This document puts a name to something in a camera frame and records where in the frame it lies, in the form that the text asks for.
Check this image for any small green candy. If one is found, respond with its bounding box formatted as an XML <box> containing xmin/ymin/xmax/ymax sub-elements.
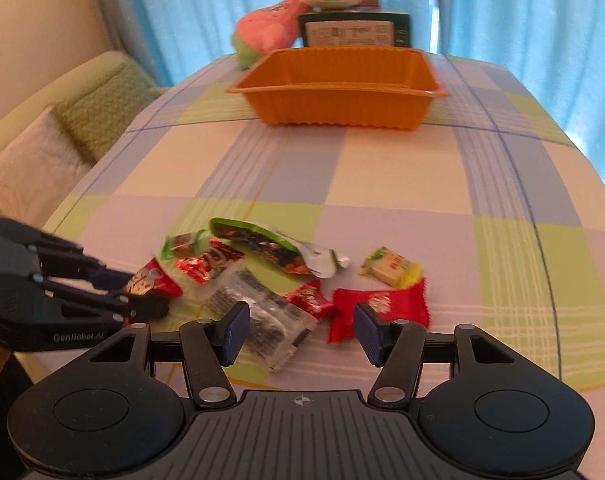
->
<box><xmin>161</xmin><ymin>229</ymin><xmax>209</xmax><ymax>260</ymax></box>

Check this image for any red white-print candy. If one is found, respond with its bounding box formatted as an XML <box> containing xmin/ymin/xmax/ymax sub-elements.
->
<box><xmin>124</xmin><ymin>257</ymin><xmax>184</xmax><ymax>301</ymax></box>

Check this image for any large red snack packet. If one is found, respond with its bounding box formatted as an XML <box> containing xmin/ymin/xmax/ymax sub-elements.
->
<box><xmin>326</xmin><ymin>277</ymin><xmax>429</xmax><ymax>345</ymax></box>

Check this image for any pink plush toy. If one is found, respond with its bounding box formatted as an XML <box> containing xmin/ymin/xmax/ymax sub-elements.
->
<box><xmin>231</xmin><ymin>0</ymin><xmax>313</xmax><ymax>71</ymax></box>

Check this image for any green snack packet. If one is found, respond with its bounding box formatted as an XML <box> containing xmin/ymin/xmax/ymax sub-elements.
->
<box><xmin>210</xmin><ymin>216</ymin><xmax>351</xmax><ymax>280</ymax></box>

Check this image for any yellow candy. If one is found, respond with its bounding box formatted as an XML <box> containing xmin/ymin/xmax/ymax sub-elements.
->
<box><xmin>358</xmin><ymin>246</ymin><xmax>424</xmax><ymax>289</ymax></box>

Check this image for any green box with white label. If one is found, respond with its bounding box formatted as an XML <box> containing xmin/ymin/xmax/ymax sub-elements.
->
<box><xmin>297</xmin><ymin>11</ymin><xmax>412</xmax><ymax>51</ymax></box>

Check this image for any light green sofa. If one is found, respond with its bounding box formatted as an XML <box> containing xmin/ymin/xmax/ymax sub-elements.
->
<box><xmin>0</xmin><ymin>50</ymin><xmax>168</xmax><ymax>241</ymax></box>

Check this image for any small red candy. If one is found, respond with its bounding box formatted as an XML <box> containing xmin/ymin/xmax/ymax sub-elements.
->
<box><xmin>282</xmin><ymin>280</ymin><xmax>335</xmax><ymax>321</ymax></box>

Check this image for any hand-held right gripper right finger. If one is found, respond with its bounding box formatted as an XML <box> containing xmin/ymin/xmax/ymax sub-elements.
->
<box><xmin>353</xmin><ymin>301</ymin><xmax>518</xmax><ymax>409</ymax></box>

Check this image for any transparent snack packet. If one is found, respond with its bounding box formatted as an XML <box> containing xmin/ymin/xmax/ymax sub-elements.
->
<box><xmin>182</xmin><ymin>265</ymin><xmax>319</xmax><ymax>373</ymax></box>

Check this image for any green zigzag pillow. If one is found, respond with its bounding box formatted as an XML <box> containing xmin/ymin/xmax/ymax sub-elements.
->
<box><xmin>52</xmin><ymin>62</ymin><xmax>166</xmax><ymax>166</ymax></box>

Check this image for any orange plastic tray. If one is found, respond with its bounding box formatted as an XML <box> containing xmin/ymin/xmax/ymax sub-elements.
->
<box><xmin>226</xmin><ymin>46</ymin><xmax>449</xmax><ymax>132</ymax></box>

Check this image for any checkered tablecloth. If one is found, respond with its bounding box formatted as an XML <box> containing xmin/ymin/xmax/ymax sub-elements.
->
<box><xmin>42</xmin><ymin>52</ymin><xmax>605</xmax><ymax>396</ymax></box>

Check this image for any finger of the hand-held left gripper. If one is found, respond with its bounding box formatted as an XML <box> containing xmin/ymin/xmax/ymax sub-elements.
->
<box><xmin>31</xmin><ymin>273</ymin><xmax>171</xmax><ymax>321</ymax></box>
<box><xmin>26</xmin><ymin>241</ymin><xmax>134</xmax><ymax>287</ymax></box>

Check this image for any white pillow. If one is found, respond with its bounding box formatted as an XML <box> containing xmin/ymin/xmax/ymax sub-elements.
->
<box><xmin>0</xmin><ymin>105</ymin><xmax>93</xmax><ymax>221</ymax></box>

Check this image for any blue curtain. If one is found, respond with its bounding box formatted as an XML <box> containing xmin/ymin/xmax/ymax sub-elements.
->
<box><xmin>100</xmin><ymin>0</ymin><xmax>433</xmax><ymax>88</ymax></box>
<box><xmin>435</xmin><ymin>0</ymin><xmax>605</xmax><ymax>211</ymax></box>

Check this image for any red dark-print candy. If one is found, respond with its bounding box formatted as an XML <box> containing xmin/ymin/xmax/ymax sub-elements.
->
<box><xmin>176</xmin><ymin>240</ymin><xmax>246</xmax><ymax>286</ymax></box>

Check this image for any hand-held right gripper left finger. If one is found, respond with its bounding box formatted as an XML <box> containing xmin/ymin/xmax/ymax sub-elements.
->
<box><xmin>85</xmin><ymin>301</ymin><xmax>253</xmax><ymax>409</ymax></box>

